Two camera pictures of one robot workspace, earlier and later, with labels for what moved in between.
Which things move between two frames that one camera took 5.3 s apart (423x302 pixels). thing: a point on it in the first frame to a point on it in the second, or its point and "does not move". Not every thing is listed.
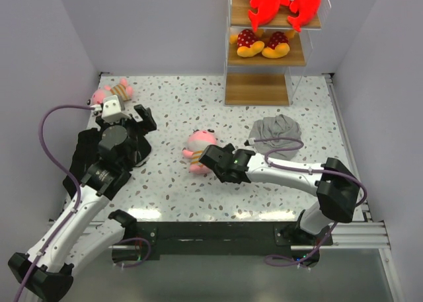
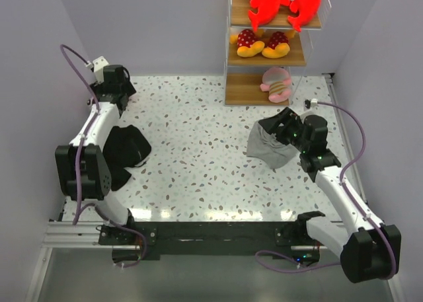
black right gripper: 229,149 to 287,117
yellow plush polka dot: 278,45 does not move
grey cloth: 275,127 does not move
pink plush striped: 197,141 to 277,81
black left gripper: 147,124 to 128,87
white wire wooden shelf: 266,67 does not move
